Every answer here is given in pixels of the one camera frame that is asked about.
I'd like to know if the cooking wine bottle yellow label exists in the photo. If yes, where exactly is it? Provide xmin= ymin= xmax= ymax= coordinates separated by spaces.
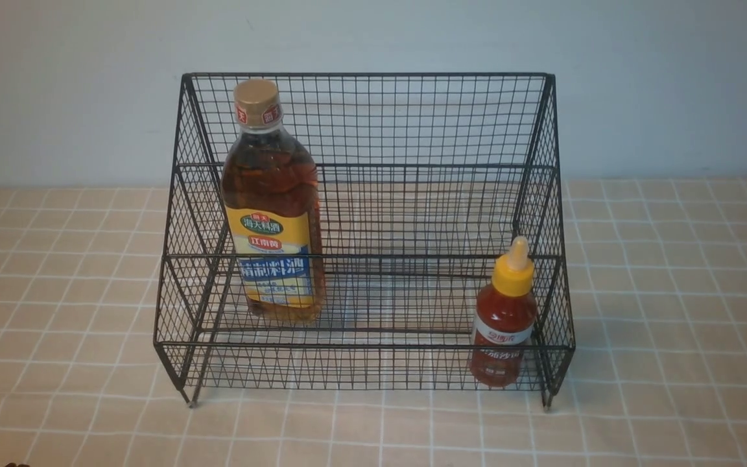
xmin=220 ymin=79 xmax=326 ymax=322

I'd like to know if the red sauce bottle yellow cap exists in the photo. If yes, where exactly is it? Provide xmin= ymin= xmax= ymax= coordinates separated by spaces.
xmin=469 ymin=235 xmax=538 ymax=389

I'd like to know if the checked beige tablecloth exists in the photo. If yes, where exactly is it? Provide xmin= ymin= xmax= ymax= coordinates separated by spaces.
xmin=0 ymin=178 xmax=747 ymax=466

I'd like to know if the black wire mesh shelf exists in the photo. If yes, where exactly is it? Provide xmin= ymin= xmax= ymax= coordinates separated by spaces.
xmin=154 ymin=72 xmax=576 ymax=410

